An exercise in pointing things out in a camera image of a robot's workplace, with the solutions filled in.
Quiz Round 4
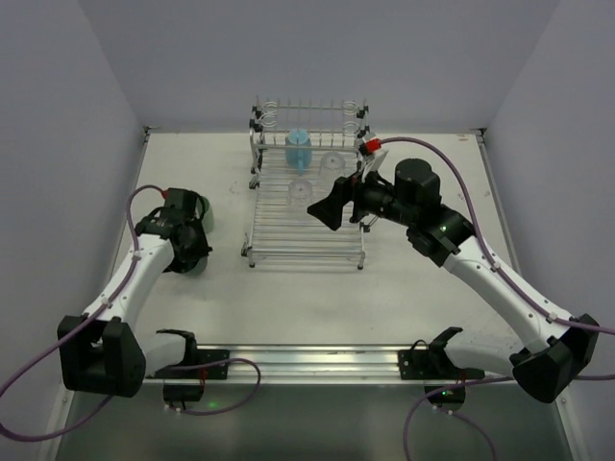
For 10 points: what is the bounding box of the light green plastic cup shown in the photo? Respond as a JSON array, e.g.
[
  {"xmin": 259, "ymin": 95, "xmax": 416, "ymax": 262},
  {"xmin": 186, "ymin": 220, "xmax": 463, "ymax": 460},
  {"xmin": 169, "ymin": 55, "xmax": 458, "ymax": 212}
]
[{"xmin": 197, "ymin": 196, "xmax": 214, "ymax": 234}]

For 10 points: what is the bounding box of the clear glass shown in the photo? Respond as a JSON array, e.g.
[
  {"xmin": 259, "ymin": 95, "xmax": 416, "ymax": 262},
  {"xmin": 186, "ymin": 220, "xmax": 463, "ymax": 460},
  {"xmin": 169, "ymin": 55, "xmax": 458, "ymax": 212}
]
[
  {"xmin": 287, "ymin": 178, "xmax": 314, "ymax": 212},
  {"xmin": 319, "ymin": 151, "xmax": 346, "ymax": 183}
]

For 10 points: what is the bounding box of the dark green ceramic mug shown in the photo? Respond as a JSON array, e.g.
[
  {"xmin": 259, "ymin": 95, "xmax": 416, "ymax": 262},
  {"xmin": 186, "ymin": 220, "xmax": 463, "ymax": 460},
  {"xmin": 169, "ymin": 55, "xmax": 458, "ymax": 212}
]
[{"xmin": 184, "ymin": 257, "xmax": 209, "ymax": 278}]

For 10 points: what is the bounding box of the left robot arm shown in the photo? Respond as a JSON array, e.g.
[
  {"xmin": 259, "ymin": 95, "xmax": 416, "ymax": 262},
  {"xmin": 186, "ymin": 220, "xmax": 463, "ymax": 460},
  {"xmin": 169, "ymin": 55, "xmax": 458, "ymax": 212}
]
[{"xmin": 57, "ymin": 188, "xmax": 212, "ymax": 398}]

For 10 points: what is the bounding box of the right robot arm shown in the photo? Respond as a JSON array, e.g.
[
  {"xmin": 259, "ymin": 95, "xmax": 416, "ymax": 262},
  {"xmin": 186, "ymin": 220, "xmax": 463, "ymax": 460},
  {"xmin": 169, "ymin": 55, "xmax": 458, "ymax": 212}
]
[{"xmin": 307, "ymin": 158, "xmax": 598, "ymax": 403}]

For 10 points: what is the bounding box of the metal dish rack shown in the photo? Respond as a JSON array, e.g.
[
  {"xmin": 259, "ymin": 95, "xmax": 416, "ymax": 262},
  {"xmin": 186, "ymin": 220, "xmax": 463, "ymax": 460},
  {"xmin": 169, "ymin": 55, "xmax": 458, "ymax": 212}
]
[{"xmin": 241, "ymin": 98, "xmax": 370, "ymax": 269}]

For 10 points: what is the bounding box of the blue plastic mug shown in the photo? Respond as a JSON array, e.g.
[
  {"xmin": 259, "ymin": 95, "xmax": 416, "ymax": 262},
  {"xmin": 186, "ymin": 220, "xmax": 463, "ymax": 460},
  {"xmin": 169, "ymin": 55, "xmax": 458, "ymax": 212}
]
[{"xmin": 284, "ymin": 128, "xmax": 312, "ymax": 176}]

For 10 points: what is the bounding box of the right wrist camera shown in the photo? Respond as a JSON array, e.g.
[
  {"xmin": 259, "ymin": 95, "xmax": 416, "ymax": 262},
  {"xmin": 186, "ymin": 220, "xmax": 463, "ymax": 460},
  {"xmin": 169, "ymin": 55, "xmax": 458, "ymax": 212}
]
[{"xmin": 357, "ymin": 137, "xmax": 388, "ymax": 182}]

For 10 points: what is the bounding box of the aluminium mounting rail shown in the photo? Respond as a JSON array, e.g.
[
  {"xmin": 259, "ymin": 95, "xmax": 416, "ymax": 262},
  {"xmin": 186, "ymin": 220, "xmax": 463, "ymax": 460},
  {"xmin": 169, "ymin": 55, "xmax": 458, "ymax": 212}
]
[{"xmin": 61, "ymin": 341, "xmax": 568, "ymax": 386}]

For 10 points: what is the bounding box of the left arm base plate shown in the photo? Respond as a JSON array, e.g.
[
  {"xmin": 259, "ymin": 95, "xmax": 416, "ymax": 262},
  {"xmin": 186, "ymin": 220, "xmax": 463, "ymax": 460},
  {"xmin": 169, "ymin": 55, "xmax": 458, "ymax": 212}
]
[{"xmin": 148, "ymin": 349, "xmax": 230, "ymax": 409}]

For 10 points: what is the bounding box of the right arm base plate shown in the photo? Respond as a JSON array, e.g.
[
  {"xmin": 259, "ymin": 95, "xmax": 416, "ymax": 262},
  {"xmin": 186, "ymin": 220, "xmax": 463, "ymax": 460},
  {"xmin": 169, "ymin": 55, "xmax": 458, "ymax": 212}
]
[{"xmin": 397, "ymin": 339, "xmax": 485, "ymax": 411}]

